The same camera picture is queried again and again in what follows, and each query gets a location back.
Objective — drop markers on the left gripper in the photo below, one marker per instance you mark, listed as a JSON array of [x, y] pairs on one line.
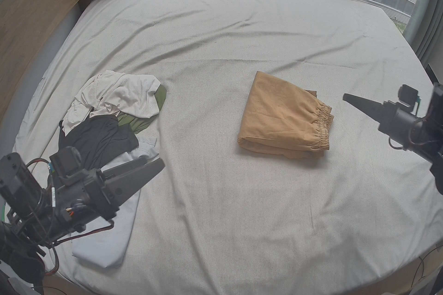
[[90, 200]]

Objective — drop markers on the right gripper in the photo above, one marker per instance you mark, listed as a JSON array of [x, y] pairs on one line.
[[398, 126]]

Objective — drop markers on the tan shorts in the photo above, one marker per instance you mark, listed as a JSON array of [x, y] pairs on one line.
[[280, 114]]

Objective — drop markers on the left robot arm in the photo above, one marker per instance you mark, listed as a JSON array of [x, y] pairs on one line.
[[17, 183]]

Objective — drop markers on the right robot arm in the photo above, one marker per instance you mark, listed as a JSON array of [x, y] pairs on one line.
[[434, 141]]

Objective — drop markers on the bed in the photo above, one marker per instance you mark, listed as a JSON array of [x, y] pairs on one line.
[[259, 217]]

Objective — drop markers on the black garment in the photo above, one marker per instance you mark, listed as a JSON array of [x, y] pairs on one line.
[[100, 141]]

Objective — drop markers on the green garment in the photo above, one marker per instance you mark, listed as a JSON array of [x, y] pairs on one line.
[[138, 123]]

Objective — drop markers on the pale grey garment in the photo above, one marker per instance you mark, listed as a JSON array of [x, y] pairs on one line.
[[103, 245]]

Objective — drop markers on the cream garment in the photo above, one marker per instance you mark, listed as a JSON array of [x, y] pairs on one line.
[[131, 93]]

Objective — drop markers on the grey-green curtain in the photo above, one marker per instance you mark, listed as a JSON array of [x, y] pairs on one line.
[[424, 10]]

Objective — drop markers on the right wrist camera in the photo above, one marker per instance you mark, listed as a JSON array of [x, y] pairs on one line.
[[408, 95]]

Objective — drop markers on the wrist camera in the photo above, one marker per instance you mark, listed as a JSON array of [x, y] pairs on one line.
[[408, 95], [65, 162]]

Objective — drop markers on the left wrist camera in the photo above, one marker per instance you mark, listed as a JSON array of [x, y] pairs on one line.
[[65, 162]]

